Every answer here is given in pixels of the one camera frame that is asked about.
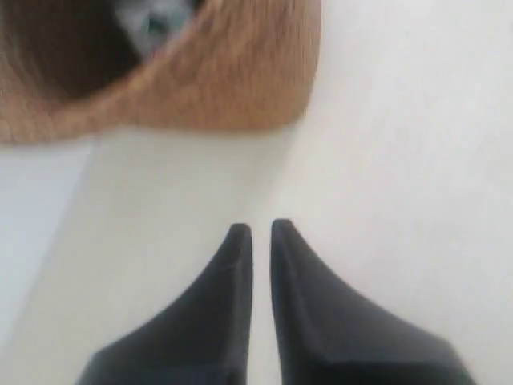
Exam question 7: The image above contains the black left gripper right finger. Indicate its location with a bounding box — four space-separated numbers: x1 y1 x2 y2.
270 219 467 384

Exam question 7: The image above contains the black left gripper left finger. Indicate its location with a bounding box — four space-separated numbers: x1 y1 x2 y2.
77 224 252 385

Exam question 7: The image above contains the clear plastic bottle green label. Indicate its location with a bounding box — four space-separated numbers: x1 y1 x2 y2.
111 0 197 58

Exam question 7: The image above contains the brown woven wicker basket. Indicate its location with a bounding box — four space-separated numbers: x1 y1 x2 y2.
1 1 322 145

